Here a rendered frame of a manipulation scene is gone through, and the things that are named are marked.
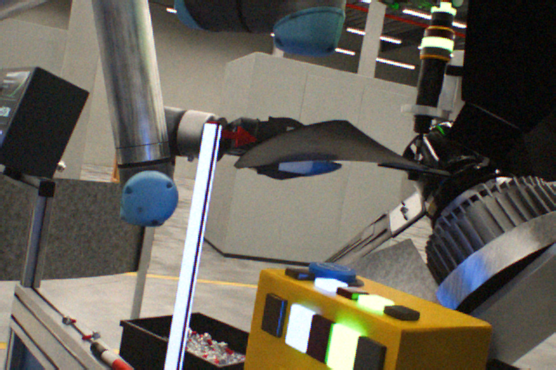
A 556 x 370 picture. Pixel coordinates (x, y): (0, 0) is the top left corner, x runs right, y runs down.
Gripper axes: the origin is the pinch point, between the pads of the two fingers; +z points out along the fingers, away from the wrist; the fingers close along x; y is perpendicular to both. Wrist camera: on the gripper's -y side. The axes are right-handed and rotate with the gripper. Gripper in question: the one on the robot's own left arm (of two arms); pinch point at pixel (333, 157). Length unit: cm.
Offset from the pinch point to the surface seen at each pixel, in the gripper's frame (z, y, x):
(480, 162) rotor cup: 20.5, 8.5, -4.0
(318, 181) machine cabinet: -138, 613, -47
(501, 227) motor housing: 24.2, -5.1, 5.9
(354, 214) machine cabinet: -96, 645, -19
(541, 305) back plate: 31.9, 5.0, 14.7
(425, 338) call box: 18, -48, 17
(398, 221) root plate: 9.9, 12.0, 6.9
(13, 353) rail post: -52, 9, 43
